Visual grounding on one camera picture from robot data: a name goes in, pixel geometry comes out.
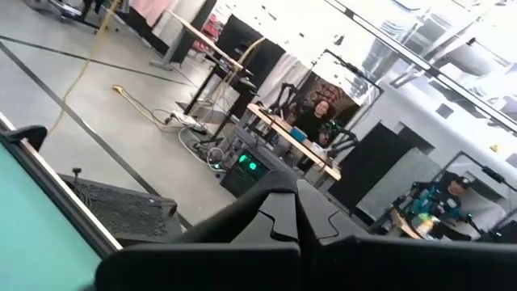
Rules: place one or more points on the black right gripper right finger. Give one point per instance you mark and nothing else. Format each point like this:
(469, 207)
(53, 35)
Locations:
(319, 214)

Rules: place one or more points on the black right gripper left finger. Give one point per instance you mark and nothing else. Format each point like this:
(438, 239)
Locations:
(258, 210)

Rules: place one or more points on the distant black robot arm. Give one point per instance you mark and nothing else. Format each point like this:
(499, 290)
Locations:
(284, 95)
(343, 139)

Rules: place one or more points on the black computer green lights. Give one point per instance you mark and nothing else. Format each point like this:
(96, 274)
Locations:
(246, 169)

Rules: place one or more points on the black partition panel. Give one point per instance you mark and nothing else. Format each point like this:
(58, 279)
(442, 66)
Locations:
(242, 40)
(367, 169)

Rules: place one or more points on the blue box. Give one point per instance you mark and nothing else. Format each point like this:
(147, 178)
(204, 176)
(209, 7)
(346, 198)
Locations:
(299, 134)

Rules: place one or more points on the grey partition panel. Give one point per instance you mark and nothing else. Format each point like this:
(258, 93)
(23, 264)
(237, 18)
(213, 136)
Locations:
(400, 186)

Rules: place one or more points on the wooden workbench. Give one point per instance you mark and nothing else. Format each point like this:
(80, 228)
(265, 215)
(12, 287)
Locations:
(274, 123)

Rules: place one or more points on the person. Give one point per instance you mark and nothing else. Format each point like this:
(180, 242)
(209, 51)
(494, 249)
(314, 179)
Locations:
(444, 202)
(313, 121)

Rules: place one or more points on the white power strip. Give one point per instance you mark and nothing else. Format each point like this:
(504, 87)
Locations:
(190, 120)

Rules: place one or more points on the red patterned cloth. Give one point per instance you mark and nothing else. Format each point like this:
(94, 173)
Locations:
(331, 93)

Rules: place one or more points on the black computer tower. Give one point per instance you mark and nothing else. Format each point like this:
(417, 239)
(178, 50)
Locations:
(121, 210)

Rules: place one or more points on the white curtain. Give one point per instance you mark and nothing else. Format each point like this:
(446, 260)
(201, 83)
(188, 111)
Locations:
(282, 68)

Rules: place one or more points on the light-topped desk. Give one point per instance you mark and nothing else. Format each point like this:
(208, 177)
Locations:
(204, 39)

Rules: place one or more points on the teal work table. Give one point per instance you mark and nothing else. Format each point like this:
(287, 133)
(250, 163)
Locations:
(60, 194)

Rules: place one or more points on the green table mat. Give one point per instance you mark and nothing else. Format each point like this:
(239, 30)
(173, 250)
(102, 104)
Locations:
(36, 226)

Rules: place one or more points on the black table clamp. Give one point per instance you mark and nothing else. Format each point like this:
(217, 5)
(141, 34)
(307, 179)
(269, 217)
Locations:
(28, 133)

